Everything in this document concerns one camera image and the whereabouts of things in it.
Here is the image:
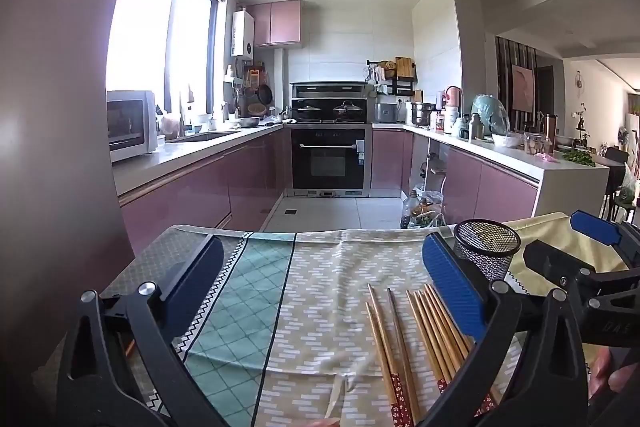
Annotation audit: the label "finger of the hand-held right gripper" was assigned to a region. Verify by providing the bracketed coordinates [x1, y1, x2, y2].
[569, 209, 640, 268]
[521, 239, 635, 304]

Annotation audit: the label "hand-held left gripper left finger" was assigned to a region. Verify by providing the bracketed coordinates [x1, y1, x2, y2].
[56, 234, 228, 427]

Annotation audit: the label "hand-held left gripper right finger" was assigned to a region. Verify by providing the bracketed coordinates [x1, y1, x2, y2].
[420, 233, 591, 427]

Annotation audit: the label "black mesh utensil holder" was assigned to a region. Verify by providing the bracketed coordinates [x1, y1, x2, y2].
[454, 219, 522, 283]

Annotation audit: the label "person's right hand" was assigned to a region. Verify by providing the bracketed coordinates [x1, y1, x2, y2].
[586, 346, 640, 404]

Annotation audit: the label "pale yellow cloth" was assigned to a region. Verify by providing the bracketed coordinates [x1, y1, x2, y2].
[500, 214, 631, 295]

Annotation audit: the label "green plastic bag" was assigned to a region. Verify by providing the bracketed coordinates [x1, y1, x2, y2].
[617, 162, 638, 202]

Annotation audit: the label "green leafy vegetables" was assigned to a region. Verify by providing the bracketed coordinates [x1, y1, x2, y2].
[560, 149, 596, 168]

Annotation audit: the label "black dining chair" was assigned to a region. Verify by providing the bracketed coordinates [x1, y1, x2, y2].
[602, 147, 631, 218]

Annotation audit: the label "plastic oil bottle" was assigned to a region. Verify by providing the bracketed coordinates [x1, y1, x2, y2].
[400, 191, 421, 229]

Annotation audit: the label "plastic bags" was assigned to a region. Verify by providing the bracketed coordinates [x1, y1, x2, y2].
[412, 189, 446, 228]

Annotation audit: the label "pink kitchen base cabinets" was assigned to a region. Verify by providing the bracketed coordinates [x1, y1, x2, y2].
[371, 123, 611, 225]
[114, 124, 292, 253]

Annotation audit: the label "potted plant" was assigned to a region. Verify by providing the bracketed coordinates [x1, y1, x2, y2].
[572, 104, 591, 148]

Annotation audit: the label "green and beige patterned tablecloth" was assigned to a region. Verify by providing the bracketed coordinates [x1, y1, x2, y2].
[32, 224, 521, 427]

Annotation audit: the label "green plastic-covered appliance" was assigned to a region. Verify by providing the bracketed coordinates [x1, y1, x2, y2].
[471, 94, 511, 138]

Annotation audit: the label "framed pink painting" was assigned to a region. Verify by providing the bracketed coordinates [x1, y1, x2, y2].
[511, 64, 536, 112]

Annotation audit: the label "steel faucet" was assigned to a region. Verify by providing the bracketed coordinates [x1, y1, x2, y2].
[179, 92, 196, 135]

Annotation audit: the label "white toaster oven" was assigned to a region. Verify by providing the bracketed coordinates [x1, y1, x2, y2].
[106, 90, 160, 164]

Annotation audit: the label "steel stockpot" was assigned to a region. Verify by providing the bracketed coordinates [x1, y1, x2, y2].
[410, 102, 437, 128]

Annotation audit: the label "black stove with oven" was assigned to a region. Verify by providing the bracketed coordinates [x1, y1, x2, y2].
[287, 81, 373, 198]

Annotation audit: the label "hanging utensil rack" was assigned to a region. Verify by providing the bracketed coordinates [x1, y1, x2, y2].
[227, 59, 273, 118]

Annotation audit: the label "white water heater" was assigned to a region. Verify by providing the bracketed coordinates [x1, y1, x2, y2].
[231, 10, 255, 60]

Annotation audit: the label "kitchen window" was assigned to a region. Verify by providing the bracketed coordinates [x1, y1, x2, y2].
[106, 0, 221, 108]

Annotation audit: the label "black wall rack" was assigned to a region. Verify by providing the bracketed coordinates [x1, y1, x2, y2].
[366, 59, 418, 98]

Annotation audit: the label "pink wall cabinet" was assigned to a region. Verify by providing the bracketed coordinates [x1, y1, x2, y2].
[247, 0, 302, 48]

